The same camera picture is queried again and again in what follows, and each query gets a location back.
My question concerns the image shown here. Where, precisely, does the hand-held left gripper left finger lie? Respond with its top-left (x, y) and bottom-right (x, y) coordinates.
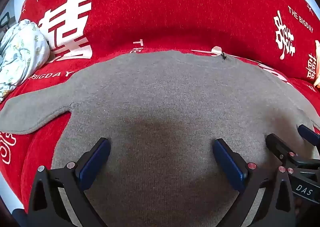
top-left (27, 138), bottom-right (112, 227)

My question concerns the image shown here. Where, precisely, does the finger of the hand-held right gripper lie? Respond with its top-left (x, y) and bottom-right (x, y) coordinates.
top-left (265, 133), bottom-right (299, 168)
top-left (297, 124), bottom-right (320, 147)

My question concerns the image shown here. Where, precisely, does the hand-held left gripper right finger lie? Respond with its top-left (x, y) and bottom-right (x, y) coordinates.
top-left (213, 138), bottom-right (297, 227)

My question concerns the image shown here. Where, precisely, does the grey knit sweater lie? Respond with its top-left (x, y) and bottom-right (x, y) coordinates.
top-left (0, 51), bottom-right (318, 227)

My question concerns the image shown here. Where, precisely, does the cream cloth on sofa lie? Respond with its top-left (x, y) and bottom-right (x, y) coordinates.
top-left (314, 40), bottom-right (320, 86)

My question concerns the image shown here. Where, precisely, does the light blue floral blanket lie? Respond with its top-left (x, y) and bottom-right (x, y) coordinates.
top-left (0, 20), bottom-right (50, 103)

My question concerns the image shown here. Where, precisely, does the red printed sofa cover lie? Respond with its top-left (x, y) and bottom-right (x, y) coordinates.
top-left (0, 0), bottom-right (320, 215)

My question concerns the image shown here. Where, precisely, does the black chair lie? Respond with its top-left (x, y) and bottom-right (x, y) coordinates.
top-left (0, 12), bottom-right (10, 28)

